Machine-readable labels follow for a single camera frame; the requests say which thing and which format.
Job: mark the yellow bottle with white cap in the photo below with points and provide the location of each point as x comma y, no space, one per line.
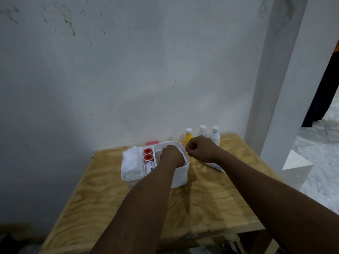
188,137

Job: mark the white cotton wad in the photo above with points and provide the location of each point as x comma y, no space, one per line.
132,163

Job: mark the white printed packet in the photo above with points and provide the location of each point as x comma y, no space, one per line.
215,166

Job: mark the white plastic storage box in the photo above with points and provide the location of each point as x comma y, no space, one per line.
180,179

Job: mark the person's right forearm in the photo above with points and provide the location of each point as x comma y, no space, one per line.
270,203

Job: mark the white block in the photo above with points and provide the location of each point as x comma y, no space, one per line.
296,169

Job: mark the small white bottle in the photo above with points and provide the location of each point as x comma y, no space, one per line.
202,130

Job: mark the red plastic piece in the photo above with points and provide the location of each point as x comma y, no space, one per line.
152,143

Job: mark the white printed tube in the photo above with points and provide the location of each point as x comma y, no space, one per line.
150,167

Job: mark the person's right hand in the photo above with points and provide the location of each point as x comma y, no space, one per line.
205,150

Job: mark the dark fabric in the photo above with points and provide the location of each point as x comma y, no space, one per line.
321,97

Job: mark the person's left hand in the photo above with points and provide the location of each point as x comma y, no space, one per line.
172,156

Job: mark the person's left forearm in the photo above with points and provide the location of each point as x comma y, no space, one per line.
143,208

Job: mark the orange capped tube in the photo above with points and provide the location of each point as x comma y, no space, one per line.
147,151
148,157

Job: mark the person's right fingers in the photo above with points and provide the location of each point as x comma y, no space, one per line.
190,148

